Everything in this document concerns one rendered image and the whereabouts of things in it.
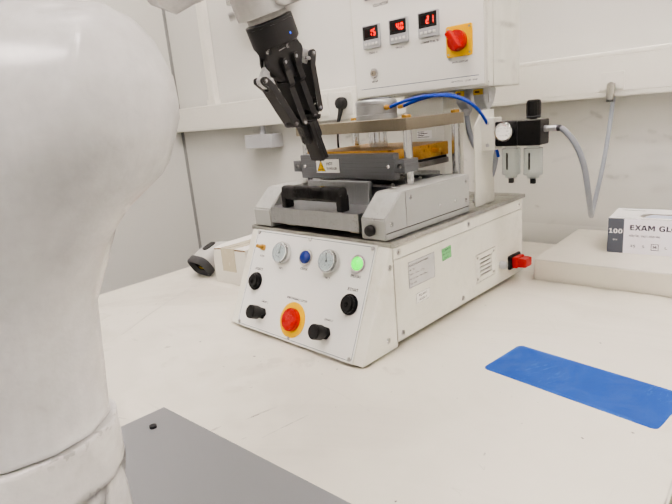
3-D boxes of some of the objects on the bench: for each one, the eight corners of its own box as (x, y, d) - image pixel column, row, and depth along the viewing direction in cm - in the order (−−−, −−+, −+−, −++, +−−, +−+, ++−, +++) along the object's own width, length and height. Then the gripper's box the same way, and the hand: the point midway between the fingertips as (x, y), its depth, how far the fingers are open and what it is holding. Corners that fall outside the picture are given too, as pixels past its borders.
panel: (237, 323, 100) (259, 229, 101) (353, 364, 79) (378, 245, 80) (228, 322, 98) (251, 226, 100) (344, 364, 78) (370, 243, 79)
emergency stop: (285, 329, 91) (290, 306, 92) (300, 334, 89) (305, 311, 89) (278, 328, 90) (283, 305, 91) (293, 333, 88) (298, 310, 88)
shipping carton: (269, 261, 144) (265, 229, 142) (302, 267, 136) (299, 233, 133) (214, 280, 131) (209, 245, 128) (247, 288, 122) (242, 251, 120)
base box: (398, 256, 138) (395, 191, 134) (537, 277, 112) (538, 198, 108) (231, 323, 101) (219, 237, 97) (381, 377, 76) (373, 264, 71)
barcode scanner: (246, 256, 152) (242, 229, 149) (264, 259, 146) (260, 231, 144) (186, 276, 137) (181, 246, 135) (204, 280, 132) (199, 249, 130)
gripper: (280, 8, 85) (328, 141, 97) (221, 37, 78) (281, 176, 90) (312, -1, 80) (358, 141, 92) (252, 29, 73) (311, 178, 85)
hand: (313, 140), depth 89 cm, fingers closed
